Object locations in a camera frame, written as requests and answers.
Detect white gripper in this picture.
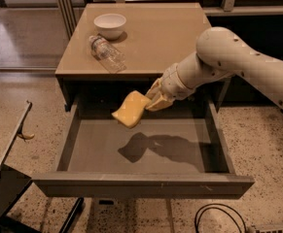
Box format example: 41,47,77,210
146,63,195,112

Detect yellow sponge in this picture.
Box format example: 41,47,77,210
112,90,151,128

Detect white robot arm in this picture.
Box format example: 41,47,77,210
146,27,283,112

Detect open grey top drawer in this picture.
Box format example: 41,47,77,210
33,98,254,199

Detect clear plastic water bottle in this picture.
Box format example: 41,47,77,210
88,36,126,74

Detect brown glass-top cabinet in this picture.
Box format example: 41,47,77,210
54,2,237,113

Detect white ceramic bowl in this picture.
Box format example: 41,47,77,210
93,14,126,40

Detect grey metal bar with hook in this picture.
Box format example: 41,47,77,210
0,101,34,171

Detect black cable loop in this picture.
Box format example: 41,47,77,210
194,203,248,233

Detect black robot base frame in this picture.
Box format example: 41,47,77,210
0,155,85,233

